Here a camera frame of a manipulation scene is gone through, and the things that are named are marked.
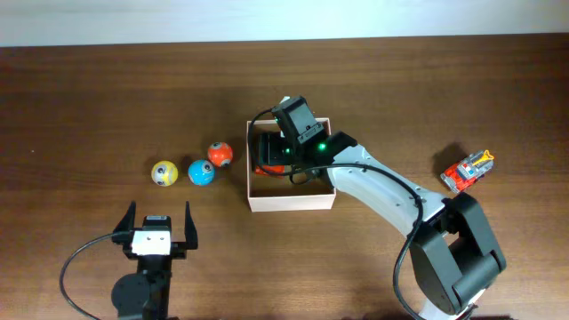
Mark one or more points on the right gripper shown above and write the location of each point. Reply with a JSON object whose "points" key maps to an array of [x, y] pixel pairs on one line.
{"points": [[267, 148]]}

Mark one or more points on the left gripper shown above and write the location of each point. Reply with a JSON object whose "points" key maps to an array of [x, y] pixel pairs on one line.
{"points": [[180, 250]]}

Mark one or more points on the red toy truck grey top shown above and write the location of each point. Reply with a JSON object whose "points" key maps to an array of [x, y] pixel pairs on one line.
{"points": [[278, 171]]}

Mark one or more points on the yellow toy ball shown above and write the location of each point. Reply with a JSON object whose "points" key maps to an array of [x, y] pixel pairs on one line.
{"points": [[164, 173]]}

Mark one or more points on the blue toy ball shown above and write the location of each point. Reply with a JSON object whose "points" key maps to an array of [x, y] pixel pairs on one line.
{"points": [[201, 172]]}

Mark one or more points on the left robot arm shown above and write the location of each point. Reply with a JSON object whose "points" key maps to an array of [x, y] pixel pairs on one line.
{"points": [[145, 293]]}

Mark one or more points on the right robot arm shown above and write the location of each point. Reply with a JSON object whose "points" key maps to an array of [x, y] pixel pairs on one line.
{"points": [[455, 254]]}

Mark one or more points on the white cardboard box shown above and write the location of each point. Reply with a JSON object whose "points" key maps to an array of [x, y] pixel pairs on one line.
{"points": [[270, 194]]}

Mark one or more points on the orange toy ball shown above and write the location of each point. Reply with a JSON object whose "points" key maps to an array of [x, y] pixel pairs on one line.
{"points": [[220, 154]]}

